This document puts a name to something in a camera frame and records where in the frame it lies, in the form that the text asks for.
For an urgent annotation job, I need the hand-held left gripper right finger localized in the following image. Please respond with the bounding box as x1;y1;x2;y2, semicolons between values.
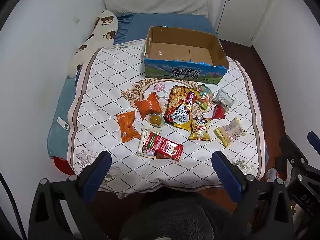
212;151;294;240

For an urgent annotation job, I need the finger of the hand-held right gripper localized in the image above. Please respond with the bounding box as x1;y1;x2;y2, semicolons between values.
307;131;320;157
279;135;309;170

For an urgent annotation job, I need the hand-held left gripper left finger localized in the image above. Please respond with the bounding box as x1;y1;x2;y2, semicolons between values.
29;151;112;240

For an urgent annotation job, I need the clear yellow-edged snack packet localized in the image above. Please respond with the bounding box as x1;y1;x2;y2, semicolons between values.
213;117;246;147

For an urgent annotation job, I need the printed cardboard box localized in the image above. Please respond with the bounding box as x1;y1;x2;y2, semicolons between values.
144;26;229;85

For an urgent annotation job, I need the white plastic bag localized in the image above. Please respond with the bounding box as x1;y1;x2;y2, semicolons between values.
265;167;284;182

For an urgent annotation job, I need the red cloth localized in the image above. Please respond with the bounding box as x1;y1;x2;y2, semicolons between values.
52;156;75;177

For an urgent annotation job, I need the yellow panda snack packet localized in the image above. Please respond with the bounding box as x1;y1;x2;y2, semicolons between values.
189;117;212;141

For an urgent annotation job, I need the flat orange snack packet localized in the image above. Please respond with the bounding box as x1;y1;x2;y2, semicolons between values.
116;111;141;143

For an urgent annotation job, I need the white snack packet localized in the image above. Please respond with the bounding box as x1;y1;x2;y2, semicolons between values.
136;128;160;158

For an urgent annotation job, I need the white remote control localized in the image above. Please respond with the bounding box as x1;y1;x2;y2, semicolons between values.
57;117;70;130

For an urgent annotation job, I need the small red snack packet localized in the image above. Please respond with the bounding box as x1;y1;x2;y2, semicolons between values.
212;105;225;120

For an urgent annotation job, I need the red and green snack packet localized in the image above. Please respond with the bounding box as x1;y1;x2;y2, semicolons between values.
144;131;184;162

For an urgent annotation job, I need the person's grey fleece clothing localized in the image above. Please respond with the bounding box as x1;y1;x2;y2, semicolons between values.
120;192;237;240

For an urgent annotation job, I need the silver snack packet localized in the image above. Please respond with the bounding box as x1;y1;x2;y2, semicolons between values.
212;89;235;111

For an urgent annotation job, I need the clear braised egg packet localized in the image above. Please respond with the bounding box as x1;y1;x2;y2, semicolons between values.
146;112;165;128

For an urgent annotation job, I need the colourful candy packet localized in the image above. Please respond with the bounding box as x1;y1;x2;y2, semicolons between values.
196;84;215;110

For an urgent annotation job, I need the large red noodle packet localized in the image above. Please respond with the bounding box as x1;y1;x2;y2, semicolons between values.
164;85;200;131

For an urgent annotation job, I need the blue fleece blanket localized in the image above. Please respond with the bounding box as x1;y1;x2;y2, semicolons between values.
46;76;78;159

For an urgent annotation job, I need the puffed orange snack packet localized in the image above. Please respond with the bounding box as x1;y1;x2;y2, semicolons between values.
134;92;162;119

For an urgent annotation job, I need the white diamond-pattern quilt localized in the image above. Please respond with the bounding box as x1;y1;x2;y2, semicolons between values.
67;40;265;197

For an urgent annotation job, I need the bear-print pillow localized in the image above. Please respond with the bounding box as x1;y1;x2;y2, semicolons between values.
69;10;119;78

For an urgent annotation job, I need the white door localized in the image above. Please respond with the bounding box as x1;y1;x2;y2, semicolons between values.
216;0;275;47

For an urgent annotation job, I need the blue bed sheet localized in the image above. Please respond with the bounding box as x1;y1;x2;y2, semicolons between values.
114;12;215;45

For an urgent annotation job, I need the grey pillow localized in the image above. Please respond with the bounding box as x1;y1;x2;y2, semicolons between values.
102;0;209;15

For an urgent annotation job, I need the black cable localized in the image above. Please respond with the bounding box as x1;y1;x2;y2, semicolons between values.
0;172;27;240

